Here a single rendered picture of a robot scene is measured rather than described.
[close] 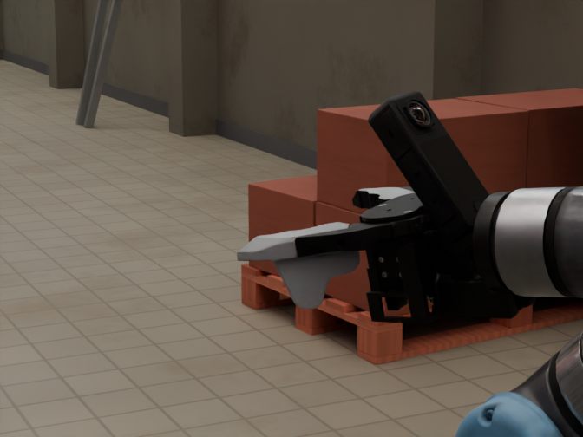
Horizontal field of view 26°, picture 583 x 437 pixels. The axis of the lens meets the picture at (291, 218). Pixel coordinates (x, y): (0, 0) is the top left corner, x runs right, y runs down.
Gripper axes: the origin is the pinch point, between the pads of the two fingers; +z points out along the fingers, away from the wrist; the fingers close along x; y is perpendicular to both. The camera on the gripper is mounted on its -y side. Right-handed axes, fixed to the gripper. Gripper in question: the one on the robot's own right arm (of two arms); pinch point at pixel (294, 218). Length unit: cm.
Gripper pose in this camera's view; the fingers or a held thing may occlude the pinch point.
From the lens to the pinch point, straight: 101.1
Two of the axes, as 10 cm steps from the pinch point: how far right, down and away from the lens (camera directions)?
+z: -7.5, 0.2, 6.6
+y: 2.0, 9.6, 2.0
